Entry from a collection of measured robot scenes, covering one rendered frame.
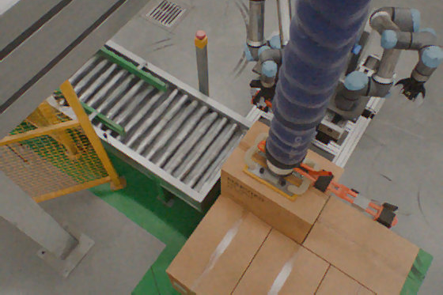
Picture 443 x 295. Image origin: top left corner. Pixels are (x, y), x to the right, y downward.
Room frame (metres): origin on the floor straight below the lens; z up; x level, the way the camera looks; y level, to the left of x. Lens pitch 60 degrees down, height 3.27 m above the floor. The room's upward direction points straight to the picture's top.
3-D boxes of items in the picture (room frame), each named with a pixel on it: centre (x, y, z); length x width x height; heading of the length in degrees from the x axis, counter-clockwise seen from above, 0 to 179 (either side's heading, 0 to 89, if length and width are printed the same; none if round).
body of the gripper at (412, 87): (1.14, -0.85, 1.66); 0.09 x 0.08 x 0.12; 147
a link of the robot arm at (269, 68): (1.43, -0.26, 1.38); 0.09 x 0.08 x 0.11; 8
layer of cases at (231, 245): (0.63, -0.44, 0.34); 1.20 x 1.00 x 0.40; 56
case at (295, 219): (1.05, -0.35, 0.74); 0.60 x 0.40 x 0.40; 56
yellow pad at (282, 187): (0.98, -0.29, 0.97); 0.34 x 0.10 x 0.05; 56
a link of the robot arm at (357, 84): (1.46, -0.77, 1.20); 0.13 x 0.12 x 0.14; 83
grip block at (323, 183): (0.92, -0.55, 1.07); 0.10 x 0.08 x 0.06; 146
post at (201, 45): (2.00, 0.14, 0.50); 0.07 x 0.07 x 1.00; 56
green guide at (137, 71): (2.34, 1.06, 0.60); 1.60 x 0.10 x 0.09; 56
